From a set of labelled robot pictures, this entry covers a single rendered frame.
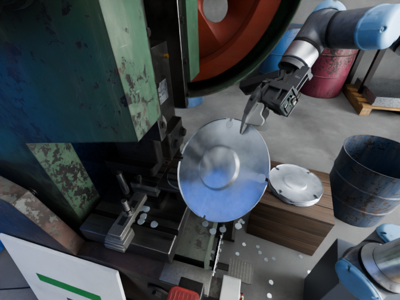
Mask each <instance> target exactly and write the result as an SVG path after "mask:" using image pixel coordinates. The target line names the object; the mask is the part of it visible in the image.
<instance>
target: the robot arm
mask: <svg viewBox="0 0 400 300"><path fill-rule="evenodd" d="M385 48H389V49H391V50H392V51H393V52H394V53H396V54H397V55H399V56H400V4H380V5H376V6H372V7H364V8H356V9H351V10H346V8H345V6H344V5H343V4H342V3H341V2H339V1H336V2H335V1H333V0H325V1H323V2H321V3H319V4H318V5H317V6H316V8H315V9H314V11H313V12H312V13H311V14H310V15H309V16H308V17H307V19H306V20H305V23H304V25H303V26H302V27H301V29H300V31H299V32H298V34H297V35H296V36H295V38H294V40H293V41H292V43H290V45H289V46H288V48H287V50H286V51H285V53H284V54H283V55H282V59H281V60H280V62H279V63H278V67H279V69H280V70H281V71H280V70H276V71H272V72H269V73H266V74H262V75H260V76H256V77H252V78H250V79H246V80H242V81H240V83H239V89H240V90H241V91H242V92H243V93H244V94H245V95H251V96H250V97H249V99H248V102H247V104H246V107H245V109H244V114H243V117H242V122H241V125H240V134H243V132H244V131H245V129H246V127H247V125H251V126H252V127H254V128H255V129H256V130H259V131H262V132H265V131H267V130H268V129H269V127H270V125H269V124H268V123H267V118H268V116H269V114H270V112H269V110H272V111H273V112H274V113H275V114H278V115H283V116H285V117H288V116H289V115H290V113H291V112H292V110H293V109H294V108H295V106H296V105H297V103H298V102H299V97H300V95H301V93H300V91H299V90H300V88H301V87H302V85H303V84H304V83H305V81H306V80H309V81H310V80H311V78H312V77H313V74H312V73H311V67H312V65H313V64H314V62H315V61H316V59H317V58H318V57H319V56H320V54H321V53H322V51H323V50H324V49H361V50H363V51H370V50H374V49H385ZM299 93H300V95H299ZM335 271H336V274H337V276H338V278H339V279H340V281H341V282H342V283H343V285H344V286H345V287H346V288H347V290H349V291H350V293H352V294H353V295H354V296H355V297H357V298H358V299H359V300H384V299H385V297H387V296H389V295H396V294H400V226H399V225H395V224H392V223H383V224H381V225H380V226H377V227H376V229H375V231H374V232H373V233H372V234H370V235H369V236H368V237H367V238H365V239H364V240H363V241H362V242H361V243H359V244H358V245H357V246H352V247H350V248H348V249H347V250H346V251H345V252H344V254H343V257H342V258H339V261H338V262H337V263H336V264H335Z"/></svg>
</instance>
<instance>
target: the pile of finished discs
mask: <svg viewBox="0 0 400 300"><path fill-rule="evenodd" d="M309 172H310V171H309V170H308V169H306V168H304V167H301V166H298V165H294V164H282V165H278V166H277V167H276V168H273V169H272V170H271V171H270V177H269V179H268V185H269V188H270V190H271V191H272V192H273V193H274V195H275V196H277V197H278V198H279V199H280V200H282V201H284V202H286V203H288V204H291V205H292V204H293V205H295V206H299V207H307V206H310V205H313V204H315V203H317V202H318V201H319V199H320V197H321V196H322V194H323V184H322V182H321V180H320V179H319V178H318V177H317V176H316V175H315V174H314V173H312V172H310V173H309Z"/></svg>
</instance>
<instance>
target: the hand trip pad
mask: <svg viewBox="0 0 400 300"><path fill-rule="evenodd" d="M166 300H200V297H199V295H198V293H197V292H195V291H192V290H189V289H186V288H183V287H180V286H173V287H172V288H171V289H170V290H169V292H168V295H167V299H166Z"/></svg>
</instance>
